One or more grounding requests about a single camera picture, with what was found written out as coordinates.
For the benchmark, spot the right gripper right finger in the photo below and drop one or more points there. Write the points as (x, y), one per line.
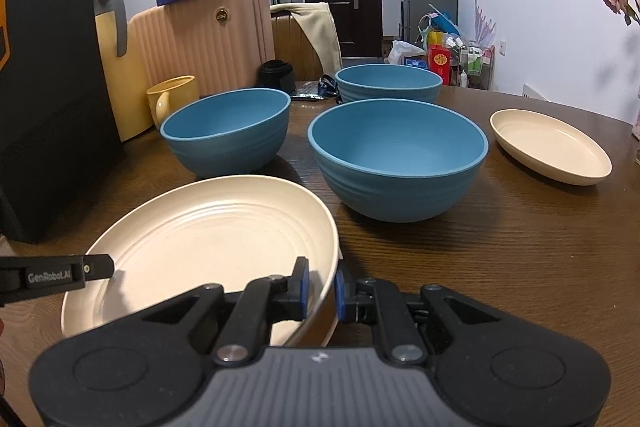
(380, 305)

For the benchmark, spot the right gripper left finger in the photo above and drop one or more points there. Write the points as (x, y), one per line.
(249, 315)

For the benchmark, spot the cream plate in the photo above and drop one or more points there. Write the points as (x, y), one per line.
(321, 320)
(551, 147)
(228, 230)

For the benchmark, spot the blue bowl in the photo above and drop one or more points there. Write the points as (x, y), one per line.
(361, 82)
(397, 160)
(234, 132)

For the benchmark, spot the black paper shopping bag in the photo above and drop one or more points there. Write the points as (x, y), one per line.
(58, 131)

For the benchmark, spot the yellow mug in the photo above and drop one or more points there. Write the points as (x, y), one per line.
(168, 96)

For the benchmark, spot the black cylinder cup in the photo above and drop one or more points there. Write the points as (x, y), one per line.
(276, 74)

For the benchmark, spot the red gift box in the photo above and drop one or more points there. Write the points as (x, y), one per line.
(439, 58)

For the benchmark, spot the white plastic bag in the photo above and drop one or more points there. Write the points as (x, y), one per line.
(401, 50)

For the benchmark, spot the wooden chair with cloth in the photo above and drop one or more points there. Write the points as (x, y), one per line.
(305, 36)

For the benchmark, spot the pink suitcase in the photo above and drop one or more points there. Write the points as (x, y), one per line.
(221, 43)

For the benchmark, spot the yellow kettle grey handle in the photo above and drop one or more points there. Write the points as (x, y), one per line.
(123, 69)

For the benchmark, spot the blue lanyard keys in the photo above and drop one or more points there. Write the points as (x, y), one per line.
(322, 89)

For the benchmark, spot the wire storage rack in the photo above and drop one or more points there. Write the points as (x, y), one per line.
(472, 67)

